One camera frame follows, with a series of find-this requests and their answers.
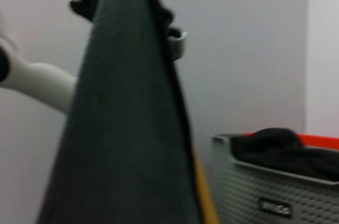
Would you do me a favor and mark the dark cloth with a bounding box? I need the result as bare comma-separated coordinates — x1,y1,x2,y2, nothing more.
230,127,339,182

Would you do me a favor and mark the orange cloth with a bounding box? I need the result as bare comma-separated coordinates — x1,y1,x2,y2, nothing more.
245,131,339,152

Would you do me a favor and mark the grey-green towel yellow back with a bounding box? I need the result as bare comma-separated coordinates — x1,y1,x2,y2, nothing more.
35,0,220,224

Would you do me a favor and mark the grey perforated storage box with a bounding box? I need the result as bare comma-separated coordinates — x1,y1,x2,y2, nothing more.
210,133,339,224

